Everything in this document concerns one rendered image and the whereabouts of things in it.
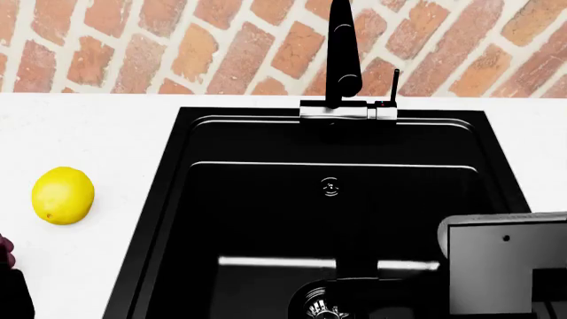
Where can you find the black kitchen sink basin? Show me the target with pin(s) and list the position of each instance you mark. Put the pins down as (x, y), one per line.
(274, 212)

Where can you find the round sink overflow cap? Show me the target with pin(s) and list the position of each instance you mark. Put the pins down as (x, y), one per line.
(331, 186)

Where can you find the chrome sink drain strainer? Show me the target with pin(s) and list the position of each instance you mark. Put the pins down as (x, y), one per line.
(321, 304)

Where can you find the black kitchen faucet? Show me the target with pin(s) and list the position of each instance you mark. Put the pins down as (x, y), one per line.
(343, 66)

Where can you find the yellow lemon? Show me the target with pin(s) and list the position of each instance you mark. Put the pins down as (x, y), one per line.
(62, 195)

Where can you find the dark purple round vegetable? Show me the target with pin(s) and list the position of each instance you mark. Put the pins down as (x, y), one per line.
(5, 251)

